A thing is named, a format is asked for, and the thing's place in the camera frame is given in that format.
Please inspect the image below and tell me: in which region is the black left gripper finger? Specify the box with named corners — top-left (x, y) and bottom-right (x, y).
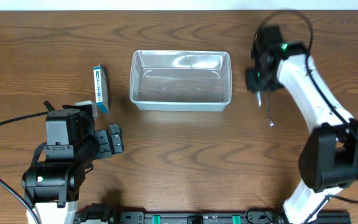
top-left (75, 100), bottom-right (98, 120)
top-left (109, 124), bottom-right (124, 154)

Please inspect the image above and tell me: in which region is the thin metal wrench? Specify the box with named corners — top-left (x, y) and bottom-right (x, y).
top-left (267, 89), bottom-right (275, 128)

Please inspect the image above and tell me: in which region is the yellow black stubby screwdriver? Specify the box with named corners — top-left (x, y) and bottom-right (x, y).
top-left (256, 91), bottom-right (262, 108)

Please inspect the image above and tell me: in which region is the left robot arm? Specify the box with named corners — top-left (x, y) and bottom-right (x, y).
top-left (22, 101), bottom-right (124, 224)

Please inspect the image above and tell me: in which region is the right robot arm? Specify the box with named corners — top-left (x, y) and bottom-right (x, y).
top-left (245, 26), bottom-right (358, 223)

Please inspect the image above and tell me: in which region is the clear plastic container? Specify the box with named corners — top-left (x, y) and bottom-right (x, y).
top-left (129, 50), bottom-right (232, 112)

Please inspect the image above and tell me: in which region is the blue white cardboard box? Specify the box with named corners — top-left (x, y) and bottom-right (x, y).
top-left (93, 64), bottom-right (109, 113)

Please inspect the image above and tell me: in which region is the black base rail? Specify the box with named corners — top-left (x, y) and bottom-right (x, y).
top-left (75, 202), bottom-right (352, 224)

